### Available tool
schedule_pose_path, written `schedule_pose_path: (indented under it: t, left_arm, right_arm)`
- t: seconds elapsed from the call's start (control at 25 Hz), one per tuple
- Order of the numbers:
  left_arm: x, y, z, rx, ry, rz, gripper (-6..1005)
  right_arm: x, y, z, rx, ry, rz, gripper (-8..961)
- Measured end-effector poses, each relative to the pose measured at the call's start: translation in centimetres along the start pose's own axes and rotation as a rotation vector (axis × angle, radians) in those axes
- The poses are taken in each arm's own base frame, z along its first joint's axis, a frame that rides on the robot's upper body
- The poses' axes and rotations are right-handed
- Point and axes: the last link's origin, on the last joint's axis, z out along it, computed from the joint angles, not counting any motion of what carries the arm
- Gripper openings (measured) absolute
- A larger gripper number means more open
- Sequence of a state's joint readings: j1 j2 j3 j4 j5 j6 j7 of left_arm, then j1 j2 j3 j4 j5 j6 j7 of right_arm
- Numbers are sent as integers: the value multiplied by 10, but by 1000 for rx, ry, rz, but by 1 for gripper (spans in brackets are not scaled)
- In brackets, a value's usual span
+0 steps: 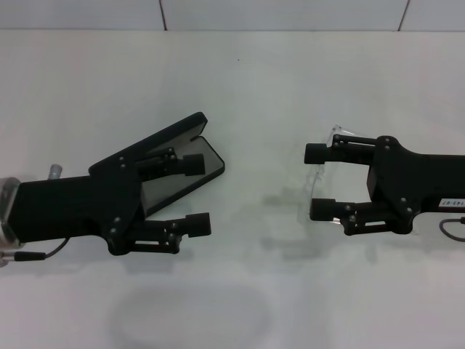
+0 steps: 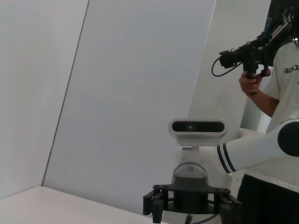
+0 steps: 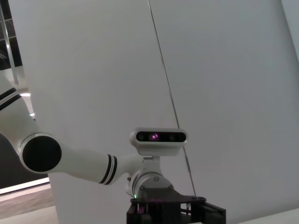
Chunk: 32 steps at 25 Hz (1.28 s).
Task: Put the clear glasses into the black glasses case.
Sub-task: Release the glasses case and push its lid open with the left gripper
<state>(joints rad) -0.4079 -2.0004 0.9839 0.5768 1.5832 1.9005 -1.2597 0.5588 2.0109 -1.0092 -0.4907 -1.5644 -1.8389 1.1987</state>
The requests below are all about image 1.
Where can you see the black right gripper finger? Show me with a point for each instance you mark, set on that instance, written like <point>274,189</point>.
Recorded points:
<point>316,153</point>
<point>323,209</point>

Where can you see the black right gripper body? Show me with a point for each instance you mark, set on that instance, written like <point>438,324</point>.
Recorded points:
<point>417,174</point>

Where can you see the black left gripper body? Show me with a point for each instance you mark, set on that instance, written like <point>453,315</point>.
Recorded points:
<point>72,207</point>

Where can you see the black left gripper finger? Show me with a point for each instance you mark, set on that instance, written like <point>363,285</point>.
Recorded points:
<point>198,223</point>
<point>194,165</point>

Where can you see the black glasses case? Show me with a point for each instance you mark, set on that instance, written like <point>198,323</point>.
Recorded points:
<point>214,161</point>

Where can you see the clear plastic glasses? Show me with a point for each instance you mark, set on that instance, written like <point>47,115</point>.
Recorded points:
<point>319,178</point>

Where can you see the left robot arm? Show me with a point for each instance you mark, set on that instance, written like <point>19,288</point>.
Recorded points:
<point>6,218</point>

